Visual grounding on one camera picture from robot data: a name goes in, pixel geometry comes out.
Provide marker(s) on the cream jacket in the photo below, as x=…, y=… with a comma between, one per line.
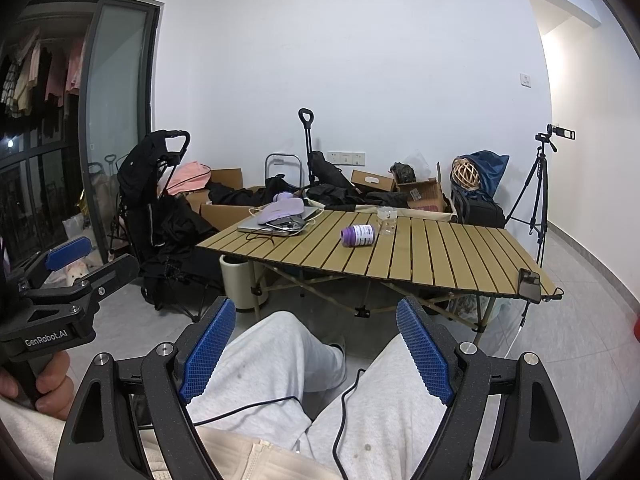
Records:
x=240, y=460

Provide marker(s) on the black clothes pile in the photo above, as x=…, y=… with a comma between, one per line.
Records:
x=240, y=195
x=350, y=195

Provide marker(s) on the black camera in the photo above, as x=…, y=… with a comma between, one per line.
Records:
x=563, y=134

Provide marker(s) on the black stroller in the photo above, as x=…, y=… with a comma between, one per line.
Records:
x=150, y=170

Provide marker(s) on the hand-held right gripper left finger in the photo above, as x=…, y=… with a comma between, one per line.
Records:
x=210, y=350

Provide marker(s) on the cardboard box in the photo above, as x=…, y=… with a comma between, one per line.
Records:
x=425, y=196
x=227, y=178
x=370, y=180
x=225, y=215

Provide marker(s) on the purple bottle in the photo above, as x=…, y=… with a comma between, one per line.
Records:
x=360, y=235

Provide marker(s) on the glass sliding door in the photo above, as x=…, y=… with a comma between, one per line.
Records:
x=115, y=85

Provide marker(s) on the pink cloth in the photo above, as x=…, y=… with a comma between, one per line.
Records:
x=192, y=175

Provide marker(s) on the row of hanging clothes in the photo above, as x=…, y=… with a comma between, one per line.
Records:
x=30, y=75

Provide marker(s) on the person's right leg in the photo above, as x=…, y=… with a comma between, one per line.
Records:
x=390, y=410

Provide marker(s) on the black tripod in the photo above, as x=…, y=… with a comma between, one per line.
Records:
x=540, y=180

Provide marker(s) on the clear plastic cup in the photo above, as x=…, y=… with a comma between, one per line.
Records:
x=387, y=222

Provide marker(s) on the black folding cart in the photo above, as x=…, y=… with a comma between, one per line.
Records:
x=325, y=167

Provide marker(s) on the blue bag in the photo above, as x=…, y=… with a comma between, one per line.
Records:
x=492, y=170

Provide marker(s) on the purple pouch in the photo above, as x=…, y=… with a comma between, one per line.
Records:
x=281, y=208

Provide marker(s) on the white wall switch panel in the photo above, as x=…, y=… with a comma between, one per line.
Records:
x=346, y=158

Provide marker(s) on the person's left hand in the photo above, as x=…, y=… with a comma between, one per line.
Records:
x=55, y=385

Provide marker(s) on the person's left leg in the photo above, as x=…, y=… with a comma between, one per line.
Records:
x=270, y=360

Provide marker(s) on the grey slipper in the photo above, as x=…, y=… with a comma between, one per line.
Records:
x=338, y=346

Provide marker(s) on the pink plush toy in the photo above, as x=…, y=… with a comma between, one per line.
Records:
x=75, y=272

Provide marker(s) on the silver laptop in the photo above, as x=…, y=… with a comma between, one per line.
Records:
x=250, y=225

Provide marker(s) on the white trash bin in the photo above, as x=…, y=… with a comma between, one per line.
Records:
x=237, y=285

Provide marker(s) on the rattan ball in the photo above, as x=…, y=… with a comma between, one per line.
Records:
x=465, y=175

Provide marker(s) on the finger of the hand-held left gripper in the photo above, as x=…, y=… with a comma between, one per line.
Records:
x=67, y=252
x=112, y=272

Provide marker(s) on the yellow slatted folding table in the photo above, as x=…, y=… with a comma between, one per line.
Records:
x=450, y=255

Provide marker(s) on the white wall socket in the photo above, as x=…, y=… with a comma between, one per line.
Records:
x=525, y=80

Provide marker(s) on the person's left forearm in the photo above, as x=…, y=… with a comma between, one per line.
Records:
x=25, y=435

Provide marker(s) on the camouflage cloth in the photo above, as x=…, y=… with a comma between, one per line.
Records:
x=403, y=173

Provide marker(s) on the black backpack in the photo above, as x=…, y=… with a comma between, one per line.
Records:
x=480, y=210

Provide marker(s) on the person's leg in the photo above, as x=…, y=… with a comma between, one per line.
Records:
x=270, y=360
x=390, y=410

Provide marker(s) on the red object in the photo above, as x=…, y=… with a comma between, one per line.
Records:
x=636, y=325

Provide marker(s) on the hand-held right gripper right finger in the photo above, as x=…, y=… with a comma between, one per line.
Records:
x=425, y=355

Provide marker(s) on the metal folding stool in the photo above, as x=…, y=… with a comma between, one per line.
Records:
x=283, y=159

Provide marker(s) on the black phone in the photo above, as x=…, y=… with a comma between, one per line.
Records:
x=529, y=285

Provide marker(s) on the beige rolled bag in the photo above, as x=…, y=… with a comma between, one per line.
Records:
x=430, y=214

